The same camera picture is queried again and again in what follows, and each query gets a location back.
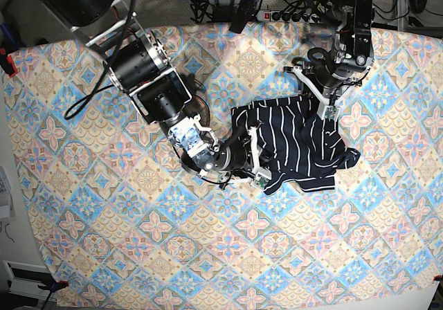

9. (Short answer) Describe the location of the orange black clamp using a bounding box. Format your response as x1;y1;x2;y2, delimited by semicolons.
37;280;69;293
0;48;17;78

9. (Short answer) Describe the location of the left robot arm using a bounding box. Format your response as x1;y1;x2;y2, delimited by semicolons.
284;0;374;121

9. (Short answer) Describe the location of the orange black clamp lower left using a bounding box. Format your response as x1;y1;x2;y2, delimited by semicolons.
37;280;69;293

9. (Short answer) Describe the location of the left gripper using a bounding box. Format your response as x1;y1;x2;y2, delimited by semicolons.
283;61;362;116

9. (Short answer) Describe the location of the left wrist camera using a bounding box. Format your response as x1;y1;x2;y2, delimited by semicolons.
325;105;340;122

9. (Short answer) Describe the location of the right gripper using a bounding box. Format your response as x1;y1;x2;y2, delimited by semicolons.
215;126;277;185

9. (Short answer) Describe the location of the black remote control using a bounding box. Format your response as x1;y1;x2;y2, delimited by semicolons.
229;0;257;34

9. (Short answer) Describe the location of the white black tray lower left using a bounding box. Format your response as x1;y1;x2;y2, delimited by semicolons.
3;260;53;300

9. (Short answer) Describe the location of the white box at left edge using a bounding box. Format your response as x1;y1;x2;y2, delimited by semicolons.
0;166;15;221

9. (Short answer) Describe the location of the orange black clamp upper left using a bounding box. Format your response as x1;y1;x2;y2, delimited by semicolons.
0;48;17;78

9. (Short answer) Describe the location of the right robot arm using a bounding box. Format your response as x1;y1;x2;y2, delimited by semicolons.
40;0;271;189

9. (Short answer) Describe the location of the navy white striped T-shirt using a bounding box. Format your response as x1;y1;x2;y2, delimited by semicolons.
231;95;361;195

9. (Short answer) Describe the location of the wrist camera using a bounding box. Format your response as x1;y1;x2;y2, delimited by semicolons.
325;105;340;122
251;170;271;191

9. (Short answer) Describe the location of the patterned pastel tablecloth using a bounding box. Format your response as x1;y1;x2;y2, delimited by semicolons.
2;29;442;309

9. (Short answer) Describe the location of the white power strip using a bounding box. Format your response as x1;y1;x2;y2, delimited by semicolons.
255;10;320;24

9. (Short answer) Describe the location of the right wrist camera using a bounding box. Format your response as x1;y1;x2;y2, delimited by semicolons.
251;170;271;191

